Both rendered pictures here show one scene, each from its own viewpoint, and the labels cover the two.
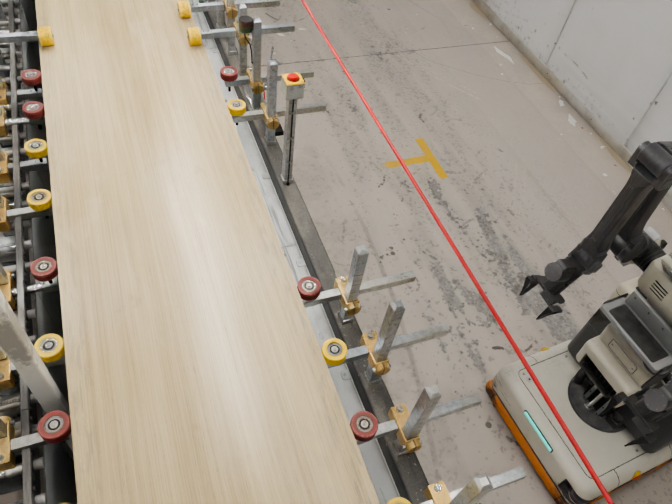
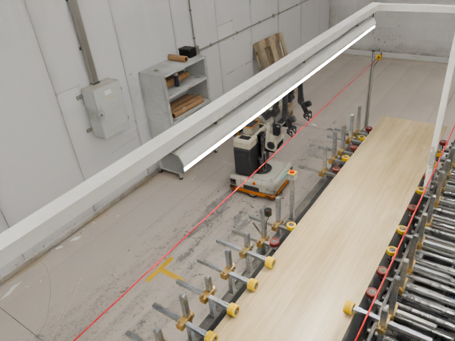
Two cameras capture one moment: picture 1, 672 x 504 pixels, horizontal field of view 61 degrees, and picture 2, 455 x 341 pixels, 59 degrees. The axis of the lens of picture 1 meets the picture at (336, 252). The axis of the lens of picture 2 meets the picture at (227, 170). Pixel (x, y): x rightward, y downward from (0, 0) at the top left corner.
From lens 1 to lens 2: 4.51 m
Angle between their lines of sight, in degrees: 79
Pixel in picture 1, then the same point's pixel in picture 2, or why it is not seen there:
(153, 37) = (286, 283)
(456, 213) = (193, 243)
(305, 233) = (307, 201)
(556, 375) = (263, 176)
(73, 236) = (397, 210)
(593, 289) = (198, 197)
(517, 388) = (276, 180)
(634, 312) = (277, 121)
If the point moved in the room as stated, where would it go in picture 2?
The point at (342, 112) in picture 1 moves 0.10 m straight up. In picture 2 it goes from (150, 325) to (148, 319)
